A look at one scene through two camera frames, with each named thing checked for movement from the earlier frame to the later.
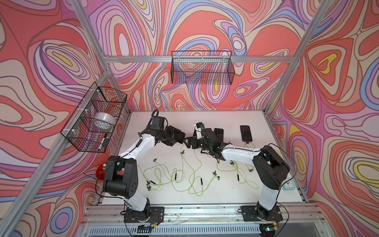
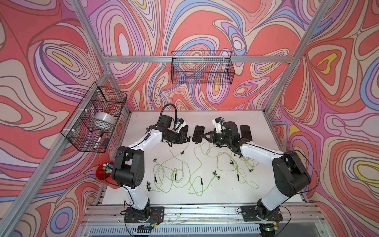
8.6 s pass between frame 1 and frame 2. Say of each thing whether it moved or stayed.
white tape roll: stayed
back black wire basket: stayed
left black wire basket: stayed
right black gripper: moved
